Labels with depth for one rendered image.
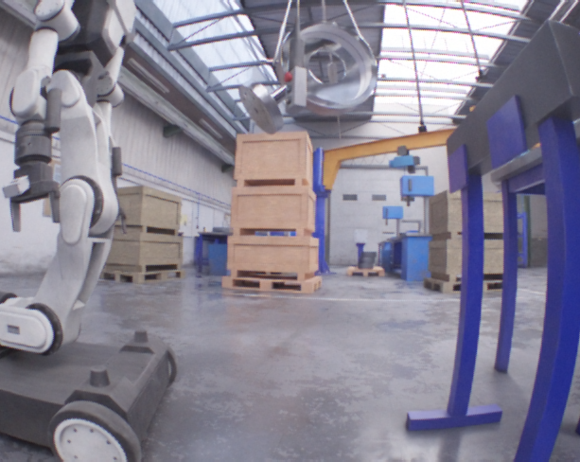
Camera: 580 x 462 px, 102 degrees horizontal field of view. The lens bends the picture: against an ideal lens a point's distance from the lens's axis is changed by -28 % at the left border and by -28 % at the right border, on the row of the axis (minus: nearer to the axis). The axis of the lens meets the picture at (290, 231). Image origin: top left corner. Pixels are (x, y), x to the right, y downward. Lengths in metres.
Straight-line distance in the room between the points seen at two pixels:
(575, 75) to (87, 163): 1.01
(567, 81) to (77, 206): 0.97
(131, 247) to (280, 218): 2.10
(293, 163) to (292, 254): 1.19
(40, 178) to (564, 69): 0.91
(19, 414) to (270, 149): 4.11
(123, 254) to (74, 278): 3.93
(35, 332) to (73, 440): 0.30
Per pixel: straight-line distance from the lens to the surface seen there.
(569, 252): 0.55
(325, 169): 7.62
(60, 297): 0.90
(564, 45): 0.58
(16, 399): 0.86
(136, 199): 4.71
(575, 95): 0.54
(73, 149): 0.91
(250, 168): 4.42
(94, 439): 0.72
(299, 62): 0.98
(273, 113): 1.01
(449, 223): 4.38
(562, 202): 0.55
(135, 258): 4.59
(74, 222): 0.82
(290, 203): 4.15
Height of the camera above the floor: 0.51
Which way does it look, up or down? 3 degrees up
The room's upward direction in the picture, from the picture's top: 1 degrees clockwise
